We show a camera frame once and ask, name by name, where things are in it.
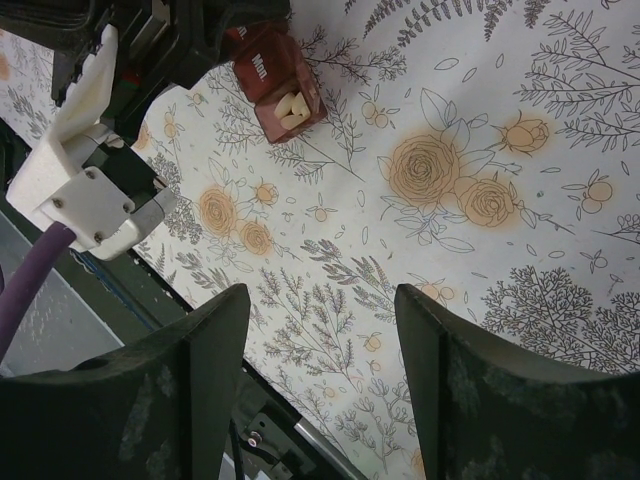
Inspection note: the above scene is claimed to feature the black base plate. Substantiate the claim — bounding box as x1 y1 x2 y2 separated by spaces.
64 249 371 480

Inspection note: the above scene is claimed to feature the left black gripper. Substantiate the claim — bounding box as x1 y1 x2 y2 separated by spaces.
1 0 291 140

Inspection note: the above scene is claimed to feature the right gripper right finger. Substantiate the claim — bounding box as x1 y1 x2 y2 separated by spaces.
394 284 639 479

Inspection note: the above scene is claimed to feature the red pill organizer box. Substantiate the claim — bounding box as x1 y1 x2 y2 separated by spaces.
223 21 327 144

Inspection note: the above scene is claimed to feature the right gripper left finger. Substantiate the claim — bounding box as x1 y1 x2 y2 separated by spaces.
1 284 250 479

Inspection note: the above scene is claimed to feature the floral table mat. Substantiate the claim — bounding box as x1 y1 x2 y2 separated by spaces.
1 1 639 479

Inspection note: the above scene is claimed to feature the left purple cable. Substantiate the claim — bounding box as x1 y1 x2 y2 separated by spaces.
0 222 76 361

